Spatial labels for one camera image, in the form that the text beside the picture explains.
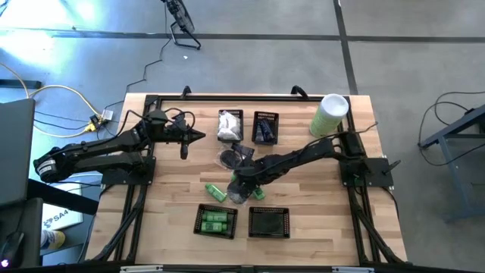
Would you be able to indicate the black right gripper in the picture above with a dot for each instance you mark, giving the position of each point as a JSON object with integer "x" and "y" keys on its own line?
{"x": 254, "y": 174}

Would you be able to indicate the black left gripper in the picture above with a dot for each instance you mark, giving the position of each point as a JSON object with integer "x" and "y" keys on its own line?
{"x": 184, "y": 151}

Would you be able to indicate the green travel bottle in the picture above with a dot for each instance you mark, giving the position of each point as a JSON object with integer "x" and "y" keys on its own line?
{"x": 215, "y": 216}
{"x": 216, "y": 192}
{"x": 214, "y": 227}
{"x": 234, "y": 176}
{"x": 258, "y": 194}

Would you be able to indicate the dark blue travel tube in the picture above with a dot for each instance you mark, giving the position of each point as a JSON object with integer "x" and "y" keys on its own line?
{"x": 243, "y": 151}
{"x": 269, "y": 129}
{"x": 260, "y": 134}

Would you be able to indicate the black slotted plastic basket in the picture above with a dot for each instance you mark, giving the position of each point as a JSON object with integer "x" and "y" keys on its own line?
{"x": 197, "y": 223}
{"x": 251, "y": 223}
{"x": 241, "y": 113}
{"x": 254, "y": 129}

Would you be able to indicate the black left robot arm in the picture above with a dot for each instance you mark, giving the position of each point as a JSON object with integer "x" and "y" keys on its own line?
{"x": 98, "y": 146}

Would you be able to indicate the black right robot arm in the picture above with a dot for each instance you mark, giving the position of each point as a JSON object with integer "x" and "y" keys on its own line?
{"x": 310, "y": 153}

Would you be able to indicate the grey power adapter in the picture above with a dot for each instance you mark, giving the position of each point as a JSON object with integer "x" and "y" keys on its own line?
{"x": 107, "y": 115}

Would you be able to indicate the green paper cup stack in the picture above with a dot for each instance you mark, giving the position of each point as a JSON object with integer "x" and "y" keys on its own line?
{"x": 329, "y": 113}

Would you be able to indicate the black floor fan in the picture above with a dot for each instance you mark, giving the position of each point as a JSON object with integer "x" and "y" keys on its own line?
{"x": 182, "y": 17}

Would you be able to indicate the black side desk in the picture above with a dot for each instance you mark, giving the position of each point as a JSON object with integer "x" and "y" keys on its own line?
{"x": 64, "y": 197}

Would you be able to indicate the white printed box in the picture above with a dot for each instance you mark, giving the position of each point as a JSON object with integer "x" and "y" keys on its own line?
{"x": 60, "y": 220}

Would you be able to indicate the yellow white can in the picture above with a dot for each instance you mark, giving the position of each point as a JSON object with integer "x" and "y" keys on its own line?
{"x": 53, "y": 239}

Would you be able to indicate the black floor bar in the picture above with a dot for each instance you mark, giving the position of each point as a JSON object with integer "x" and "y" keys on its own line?
{"x": 19, "y": 84}

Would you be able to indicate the black computer mouse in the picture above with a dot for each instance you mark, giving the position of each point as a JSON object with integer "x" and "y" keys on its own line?
{"x": 11, "y": 246}

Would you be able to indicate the blue-grey metal table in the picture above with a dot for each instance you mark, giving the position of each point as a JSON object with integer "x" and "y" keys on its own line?
{"x": 470, "y": 119}

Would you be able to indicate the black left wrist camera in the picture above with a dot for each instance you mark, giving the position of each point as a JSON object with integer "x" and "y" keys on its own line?
{"x": 178, "y": 122}

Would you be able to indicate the black frame clamp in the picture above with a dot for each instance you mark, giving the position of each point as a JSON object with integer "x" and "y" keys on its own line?
{"x": 298, "y": 91}
{"x": 185, "y": 91}

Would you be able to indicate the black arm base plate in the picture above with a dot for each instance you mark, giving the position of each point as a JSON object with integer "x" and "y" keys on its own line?
{"x": 379, "y": 178}
{"x": 125, "y": 179}

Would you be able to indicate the white bracket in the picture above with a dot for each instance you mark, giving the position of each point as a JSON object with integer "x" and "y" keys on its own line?
{"x": 352, "y": 270}
{"x": 140, "y": 269}

